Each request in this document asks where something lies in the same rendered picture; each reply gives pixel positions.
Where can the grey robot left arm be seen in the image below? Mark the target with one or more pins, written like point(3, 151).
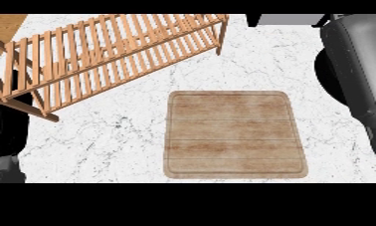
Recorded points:
point(9, 170)

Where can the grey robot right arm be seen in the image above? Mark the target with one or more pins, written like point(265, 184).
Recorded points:
point(357, 57)

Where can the wooden cutting board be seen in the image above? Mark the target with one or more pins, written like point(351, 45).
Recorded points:
point(234, 133)

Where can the black round pot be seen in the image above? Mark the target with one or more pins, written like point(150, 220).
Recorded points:
point(324, 74)

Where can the grey appliance with black edges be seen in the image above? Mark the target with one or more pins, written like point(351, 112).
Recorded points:
point(289, 19)

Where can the wooden slatted rack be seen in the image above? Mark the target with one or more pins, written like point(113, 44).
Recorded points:
point(29, 109)

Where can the brown wooden panel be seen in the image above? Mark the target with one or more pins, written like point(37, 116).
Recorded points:
point(9, 24)

